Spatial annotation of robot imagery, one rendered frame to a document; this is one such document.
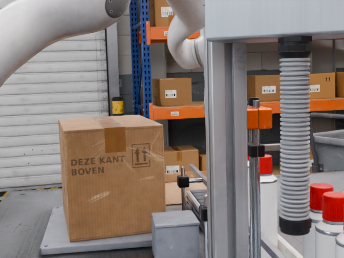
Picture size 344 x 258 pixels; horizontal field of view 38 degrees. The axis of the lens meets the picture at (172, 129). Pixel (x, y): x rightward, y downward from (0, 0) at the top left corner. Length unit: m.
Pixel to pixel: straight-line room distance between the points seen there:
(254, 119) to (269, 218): 0.30
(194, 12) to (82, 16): 0.32
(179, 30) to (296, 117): 0.71
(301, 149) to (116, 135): 0.73
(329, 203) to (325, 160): 2.63
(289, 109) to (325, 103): 4.49
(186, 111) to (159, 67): 0.89
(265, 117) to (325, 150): 2.58
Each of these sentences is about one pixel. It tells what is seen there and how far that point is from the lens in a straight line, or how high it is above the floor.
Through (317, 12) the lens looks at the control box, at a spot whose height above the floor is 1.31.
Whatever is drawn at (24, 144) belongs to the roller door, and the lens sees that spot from 5.07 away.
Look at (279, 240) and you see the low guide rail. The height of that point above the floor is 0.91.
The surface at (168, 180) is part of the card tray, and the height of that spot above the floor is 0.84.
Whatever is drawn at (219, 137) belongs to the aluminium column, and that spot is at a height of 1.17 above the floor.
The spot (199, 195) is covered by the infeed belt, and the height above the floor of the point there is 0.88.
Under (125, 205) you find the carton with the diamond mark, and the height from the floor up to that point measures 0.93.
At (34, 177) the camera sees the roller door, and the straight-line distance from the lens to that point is 5.11.
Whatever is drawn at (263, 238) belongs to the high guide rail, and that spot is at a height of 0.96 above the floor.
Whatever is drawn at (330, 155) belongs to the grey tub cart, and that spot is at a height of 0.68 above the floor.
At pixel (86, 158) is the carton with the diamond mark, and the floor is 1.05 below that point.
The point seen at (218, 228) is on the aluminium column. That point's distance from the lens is 0.65.
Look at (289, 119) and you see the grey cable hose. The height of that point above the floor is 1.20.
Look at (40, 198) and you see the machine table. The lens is 1.78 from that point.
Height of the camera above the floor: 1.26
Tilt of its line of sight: 7 degrees down
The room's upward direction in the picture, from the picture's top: 2 degrees counter-clockwise
